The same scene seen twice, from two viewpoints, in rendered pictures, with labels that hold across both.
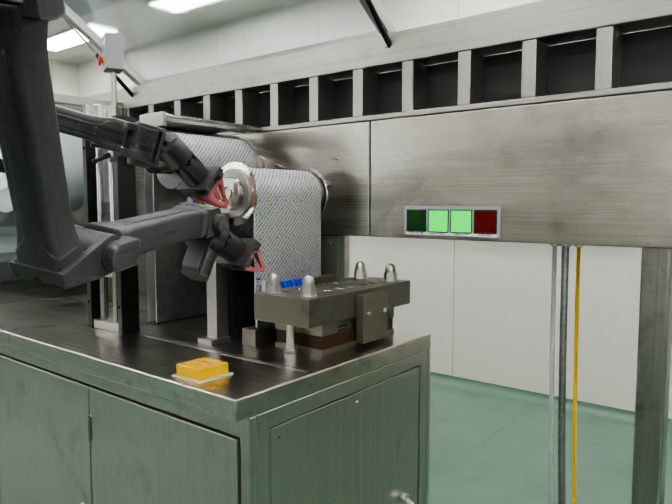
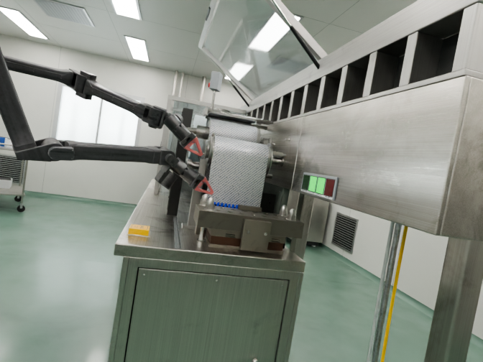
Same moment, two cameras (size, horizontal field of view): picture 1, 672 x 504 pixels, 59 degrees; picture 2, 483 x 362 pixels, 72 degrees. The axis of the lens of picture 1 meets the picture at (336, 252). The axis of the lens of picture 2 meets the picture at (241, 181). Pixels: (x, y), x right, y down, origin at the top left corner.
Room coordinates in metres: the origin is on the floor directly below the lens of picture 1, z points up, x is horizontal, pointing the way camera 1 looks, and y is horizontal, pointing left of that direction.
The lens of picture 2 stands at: (0.39, -0.77, 1.21)
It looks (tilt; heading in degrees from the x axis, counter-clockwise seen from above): 3 degrees down; 39
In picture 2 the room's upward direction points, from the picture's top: 9 degrees clockwise
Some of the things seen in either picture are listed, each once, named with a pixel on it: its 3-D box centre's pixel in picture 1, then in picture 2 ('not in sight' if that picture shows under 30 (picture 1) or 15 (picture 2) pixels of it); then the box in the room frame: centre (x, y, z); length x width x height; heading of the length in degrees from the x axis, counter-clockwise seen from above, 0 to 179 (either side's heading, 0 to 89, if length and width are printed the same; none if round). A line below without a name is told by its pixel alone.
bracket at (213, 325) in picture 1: (212, 278); (193, 193); (1.39, 0.29, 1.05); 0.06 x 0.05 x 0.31; 142
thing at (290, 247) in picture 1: (289, 251); (236, 187); (1.45, 0.11, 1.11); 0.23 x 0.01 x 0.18; 142
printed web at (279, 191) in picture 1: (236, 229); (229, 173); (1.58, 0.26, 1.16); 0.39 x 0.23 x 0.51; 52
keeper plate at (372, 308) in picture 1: (373, 316); (255, 235); (1.37, -0.09, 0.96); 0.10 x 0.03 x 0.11; 142
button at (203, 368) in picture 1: (202, 368); (139, 230); (1.11, 0.25, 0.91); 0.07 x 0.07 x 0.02; 52
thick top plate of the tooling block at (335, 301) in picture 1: (338, 298); (247, 220); (1.41, 0.00, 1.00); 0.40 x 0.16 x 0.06; 142
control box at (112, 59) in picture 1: (109, 53); (214, 81); (1.76, 0.65, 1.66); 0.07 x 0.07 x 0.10; 29
